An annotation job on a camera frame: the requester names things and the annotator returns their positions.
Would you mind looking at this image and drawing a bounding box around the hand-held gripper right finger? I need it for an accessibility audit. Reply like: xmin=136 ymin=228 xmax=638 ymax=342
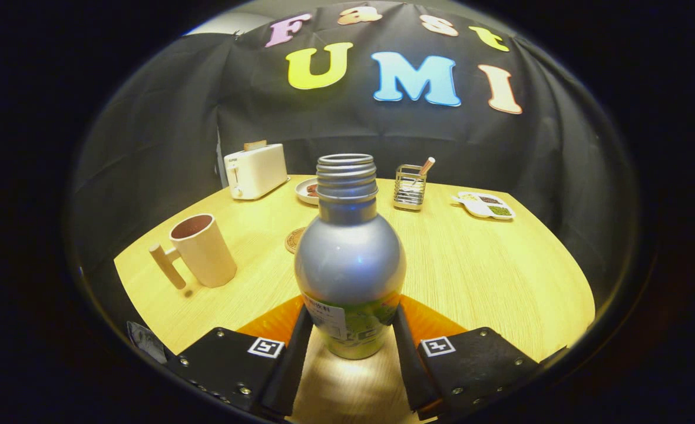
xmin=392 ymin=294 xmax=541 ymax=420

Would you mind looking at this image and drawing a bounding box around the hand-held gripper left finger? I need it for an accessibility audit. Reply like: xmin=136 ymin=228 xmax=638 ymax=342
xmin=168 ymin=294 xmax=314 ymax=418

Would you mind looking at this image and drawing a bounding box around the silver bottle with green label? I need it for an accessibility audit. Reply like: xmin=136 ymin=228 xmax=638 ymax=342
xmin=294 ymin=154 xmax=407 ymax=360

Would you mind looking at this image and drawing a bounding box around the round brown coaster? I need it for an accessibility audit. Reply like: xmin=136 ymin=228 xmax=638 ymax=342
xmin=284 ymin=227 xmax=307 ymax=255

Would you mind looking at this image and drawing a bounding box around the beige cup with wooden handle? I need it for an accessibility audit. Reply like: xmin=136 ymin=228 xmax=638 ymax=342
xmin=149 ymin=213 xmax=238 ymax=290

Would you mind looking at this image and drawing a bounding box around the white plate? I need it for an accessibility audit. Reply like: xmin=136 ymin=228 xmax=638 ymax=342
xmin=295 ymin=177 xmax=320 ymax=206

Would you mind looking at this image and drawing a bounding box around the white seasoning tray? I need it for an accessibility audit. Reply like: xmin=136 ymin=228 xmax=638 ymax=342
xmin=452 ymin=191 xmax=516 ymax=221

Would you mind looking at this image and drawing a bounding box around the white toaster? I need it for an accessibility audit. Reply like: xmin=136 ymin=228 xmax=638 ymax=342
xmin=224 ymin=143 xmax=290 ymax=201

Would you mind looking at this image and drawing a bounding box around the metal wire holder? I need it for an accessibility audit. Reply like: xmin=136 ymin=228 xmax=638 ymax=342
xmin=393 ymin=164 xmax=428 ymax=211

